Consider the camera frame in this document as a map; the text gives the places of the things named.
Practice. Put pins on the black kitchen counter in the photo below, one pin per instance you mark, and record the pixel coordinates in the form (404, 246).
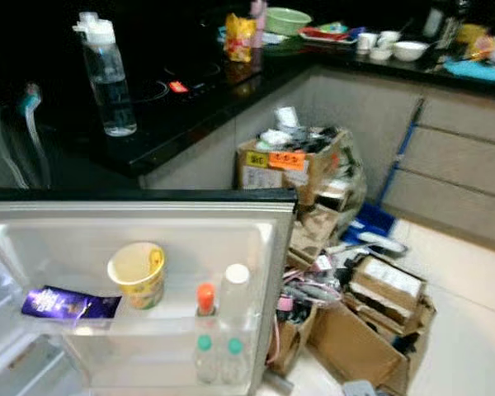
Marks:
(198, 115)

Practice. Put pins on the grey kitchen cabinets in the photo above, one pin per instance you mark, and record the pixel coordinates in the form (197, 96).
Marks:
(445, 157)

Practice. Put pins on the tall white cap bottle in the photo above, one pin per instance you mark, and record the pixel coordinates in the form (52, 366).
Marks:
(234, 293)

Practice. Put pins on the white cup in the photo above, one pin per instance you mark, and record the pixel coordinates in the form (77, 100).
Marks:
(388, 37)
(365, 41)

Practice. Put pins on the cardboard box of clutter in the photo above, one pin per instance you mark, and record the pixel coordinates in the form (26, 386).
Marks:
(297, 169)

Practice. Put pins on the yellow red snack bag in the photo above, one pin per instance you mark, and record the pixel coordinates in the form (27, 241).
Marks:
(239, 37)

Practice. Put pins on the orange cap bottle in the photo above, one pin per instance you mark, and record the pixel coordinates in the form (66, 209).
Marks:
(205, 299)

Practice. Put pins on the grey fridge door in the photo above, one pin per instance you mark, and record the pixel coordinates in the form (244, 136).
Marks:
(58, 247)

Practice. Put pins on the clear sports bottle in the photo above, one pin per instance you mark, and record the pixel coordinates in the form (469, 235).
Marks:
(107, 78)

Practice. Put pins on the small green cap bottle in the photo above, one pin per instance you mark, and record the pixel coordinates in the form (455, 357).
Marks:
(205, 359)
(233, 360)

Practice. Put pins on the purple chocolate bag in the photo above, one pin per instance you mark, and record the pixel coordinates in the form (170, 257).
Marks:
(70, 304)

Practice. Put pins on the white ceramic bowl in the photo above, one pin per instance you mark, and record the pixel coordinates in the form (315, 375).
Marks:
(410, 50)

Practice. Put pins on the teal head brush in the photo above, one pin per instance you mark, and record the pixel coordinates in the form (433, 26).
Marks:
(30, 99)

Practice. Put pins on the yellow cup noodles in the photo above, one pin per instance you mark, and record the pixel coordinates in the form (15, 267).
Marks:
(139, 276)

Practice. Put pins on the red tray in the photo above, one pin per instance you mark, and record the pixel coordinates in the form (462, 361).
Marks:
(330, 33)

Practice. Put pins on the blue cloth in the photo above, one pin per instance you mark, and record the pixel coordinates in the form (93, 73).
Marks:
(474, 70)

